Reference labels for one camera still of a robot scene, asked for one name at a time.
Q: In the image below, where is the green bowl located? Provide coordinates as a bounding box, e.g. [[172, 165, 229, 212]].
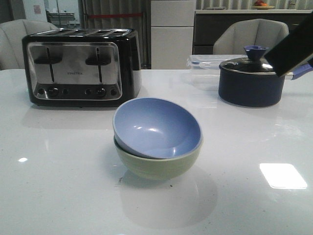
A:
[[113, 140, 202, 180]]

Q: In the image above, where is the grey chair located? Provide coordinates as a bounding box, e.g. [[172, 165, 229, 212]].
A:
[[0, 19, 57, 70], [213, 19, 290, 55]]

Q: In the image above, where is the white cabinet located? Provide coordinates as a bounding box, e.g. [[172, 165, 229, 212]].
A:
[[151, 0, 196, 70]]

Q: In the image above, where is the dark counter unit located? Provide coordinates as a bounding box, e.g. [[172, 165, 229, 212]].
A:
[[193, 9, 312, 54]]

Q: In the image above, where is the clear plastic food container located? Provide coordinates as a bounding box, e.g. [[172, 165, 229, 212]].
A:
[[187, 54, 247, 91]]

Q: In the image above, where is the blue bowl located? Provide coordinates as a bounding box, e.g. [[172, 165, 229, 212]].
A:
[[112, 97, 202, 159]]

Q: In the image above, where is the grey chair on left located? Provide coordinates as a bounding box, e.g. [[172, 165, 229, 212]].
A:
[[0, 19, 57, 70]]

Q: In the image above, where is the dark blue saucepan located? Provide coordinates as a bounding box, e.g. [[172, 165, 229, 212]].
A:
[[218, 62, 313, 108]]

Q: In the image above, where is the fruit plate on counter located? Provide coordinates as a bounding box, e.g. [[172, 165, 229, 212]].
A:
[[251, 0, 275, 10]]

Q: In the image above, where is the glass pot lid blue knob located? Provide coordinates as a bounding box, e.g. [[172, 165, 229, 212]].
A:
[[219, 45, 275, 75]]

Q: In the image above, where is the grey chair on right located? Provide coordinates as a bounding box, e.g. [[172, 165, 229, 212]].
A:
[[213, 19, 290, 55]]

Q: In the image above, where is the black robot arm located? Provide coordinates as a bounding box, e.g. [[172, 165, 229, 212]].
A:
[[265, 14, 313, 80]]

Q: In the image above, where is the black and silver toaster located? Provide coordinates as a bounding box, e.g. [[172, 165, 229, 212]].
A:
[[22, 28, 141, 107]]

